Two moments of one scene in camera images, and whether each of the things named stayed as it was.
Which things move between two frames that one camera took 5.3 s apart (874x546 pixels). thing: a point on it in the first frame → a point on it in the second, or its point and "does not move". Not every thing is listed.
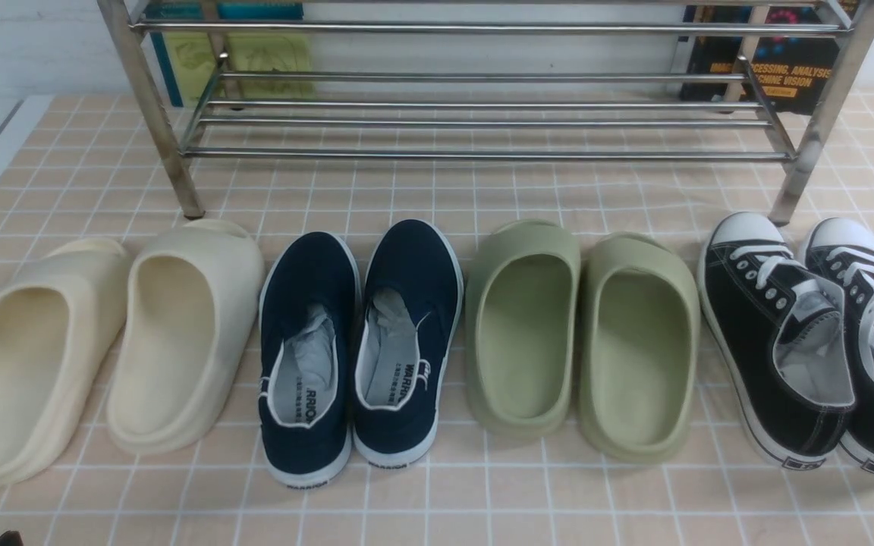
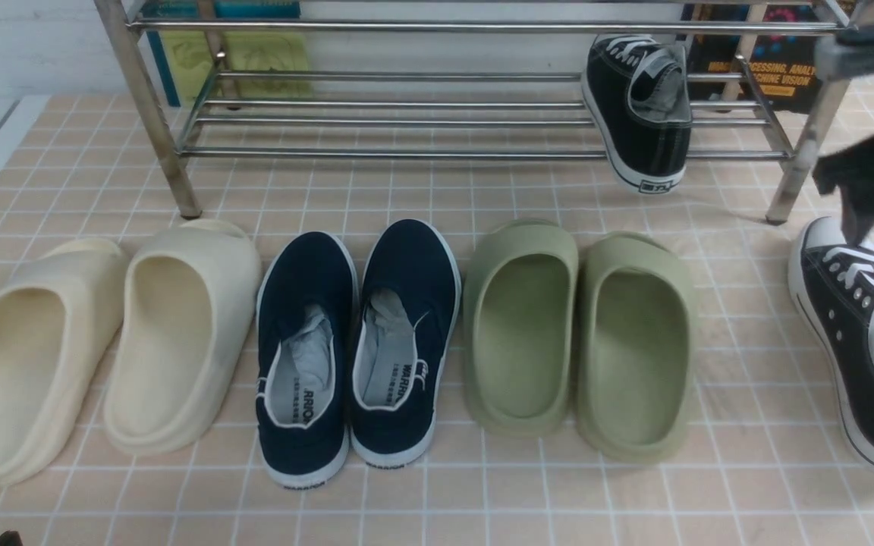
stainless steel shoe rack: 495,79 does not move
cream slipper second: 190,327 does not move
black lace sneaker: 780,331 → 637,89
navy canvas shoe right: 411,299 does not move
